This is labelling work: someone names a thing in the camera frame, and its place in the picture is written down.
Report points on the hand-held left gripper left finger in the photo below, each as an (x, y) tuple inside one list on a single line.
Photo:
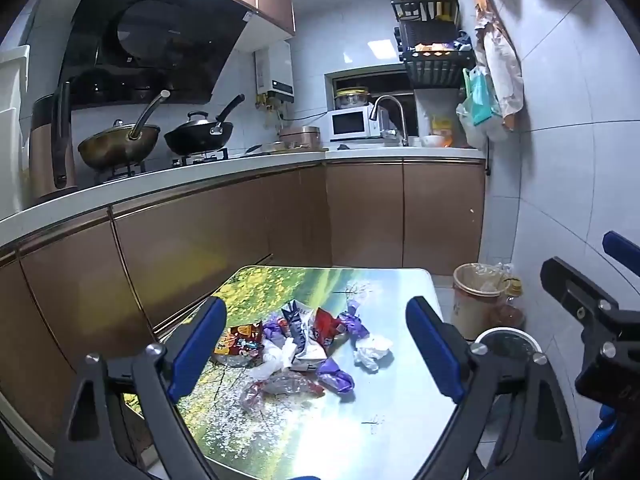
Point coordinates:
[(197, 355)]

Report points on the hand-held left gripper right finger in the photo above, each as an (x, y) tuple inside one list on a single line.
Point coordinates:
[(435, 352)]

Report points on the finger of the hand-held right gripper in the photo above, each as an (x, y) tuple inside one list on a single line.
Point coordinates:
[(622, 250), (575, 290)]

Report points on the orange brown snack bag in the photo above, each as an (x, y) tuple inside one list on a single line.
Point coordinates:
[(240, 337)]

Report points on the white tissue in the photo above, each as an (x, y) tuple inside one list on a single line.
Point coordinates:
[(372, 352)]

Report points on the purple foil wrapper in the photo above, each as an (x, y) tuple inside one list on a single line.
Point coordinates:
[(336, 376), (274, 330), (354, 321)]

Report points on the clear plastic wrapper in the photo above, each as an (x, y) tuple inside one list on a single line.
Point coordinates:
[(280, 387)]

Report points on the white blue snack bag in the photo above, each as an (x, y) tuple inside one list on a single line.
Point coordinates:
[(302, 340)]

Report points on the red snack bag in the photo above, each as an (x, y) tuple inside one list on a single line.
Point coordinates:
[(327, 327)]

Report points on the beige bin with liner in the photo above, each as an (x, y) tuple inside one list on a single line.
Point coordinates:
[(475, 305)]

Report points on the landscape print table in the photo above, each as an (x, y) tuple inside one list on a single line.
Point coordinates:
[(320, 435)]

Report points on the gas stove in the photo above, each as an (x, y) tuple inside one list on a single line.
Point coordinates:
[(200, 161)]

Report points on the white kitchen countertop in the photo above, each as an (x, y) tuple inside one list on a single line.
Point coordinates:
[(250, 167)]

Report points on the white bowl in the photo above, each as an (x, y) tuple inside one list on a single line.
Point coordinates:
[(433, 141)]

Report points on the hanging plastic bags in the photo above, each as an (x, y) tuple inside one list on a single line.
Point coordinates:
[(480, 100)]

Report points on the hanging brown paper bag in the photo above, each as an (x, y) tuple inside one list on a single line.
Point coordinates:
[(502, 75)]

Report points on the yellow container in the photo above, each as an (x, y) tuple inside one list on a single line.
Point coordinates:
[(441, 124)]

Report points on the black wok with lid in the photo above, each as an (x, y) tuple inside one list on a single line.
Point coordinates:
[(200, 137)]

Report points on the brass wok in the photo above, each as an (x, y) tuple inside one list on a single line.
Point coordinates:
[(115, 147)]

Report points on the pink rice cooker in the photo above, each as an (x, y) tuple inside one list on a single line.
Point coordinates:
[(300, 136)]

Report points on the white microwave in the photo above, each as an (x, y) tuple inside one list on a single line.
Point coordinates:
[(352, 122)]

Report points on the steel kitchen faucet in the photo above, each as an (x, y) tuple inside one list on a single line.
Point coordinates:
[(395, 105)]

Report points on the glass pot with lid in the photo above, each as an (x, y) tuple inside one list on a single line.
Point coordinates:
[(351, 99)]

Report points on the white water heater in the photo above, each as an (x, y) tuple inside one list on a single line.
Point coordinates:
[(274, 70)]

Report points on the white appliance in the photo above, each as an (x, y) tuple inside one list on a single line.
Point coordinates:
[(12, 125)]

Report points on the black range hood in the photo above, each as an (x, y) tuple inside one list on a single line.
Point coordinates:
[(150, 40)]

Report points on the black wall rack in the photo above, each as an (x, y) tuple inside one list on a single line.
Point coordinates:
[(430, 67)]

